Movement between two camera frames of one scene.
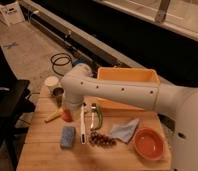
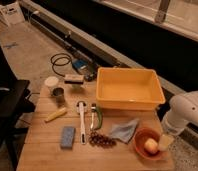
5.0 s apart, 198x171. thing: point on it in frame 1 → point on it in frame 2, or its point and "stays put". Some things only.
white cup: [50, 83] stays put
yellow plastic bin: [125, 74] stays put
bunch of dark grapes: [100, 139] stays put
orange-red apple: [67, 115] → [151, 145]
